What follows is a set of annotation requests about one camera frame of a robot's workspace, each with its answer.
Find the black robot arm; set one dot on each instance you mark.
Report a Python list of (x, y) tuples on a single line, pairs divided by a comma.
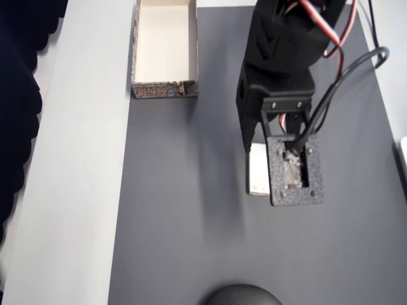
[(286, 31)]

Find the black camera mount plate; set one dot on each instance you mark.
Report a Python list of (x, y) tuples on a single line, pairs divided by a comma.
[(280, 184)]

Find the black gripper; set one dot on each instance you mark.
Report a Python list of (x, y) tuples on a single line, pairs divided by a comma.
[(248, 108)]

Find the grey table mat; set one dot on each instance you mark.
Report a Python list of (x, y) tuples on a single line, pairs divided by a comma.
[(190, 222)]

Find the dark blue curtain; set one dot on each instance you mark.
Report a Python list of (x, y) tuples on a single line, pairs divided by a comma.
[(16, 95)]

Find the black round-base camera stand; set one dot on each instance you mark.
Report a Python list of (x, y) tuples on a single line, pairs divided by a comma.
[(243, 295)]

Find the white rectangular block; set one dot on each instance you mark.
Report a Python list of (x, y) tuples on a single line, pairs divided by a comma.
[(258, 168)]

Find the printed cardboard box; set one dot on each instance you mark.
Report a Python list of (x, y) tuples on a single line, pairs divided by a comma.
[(165, 47)]

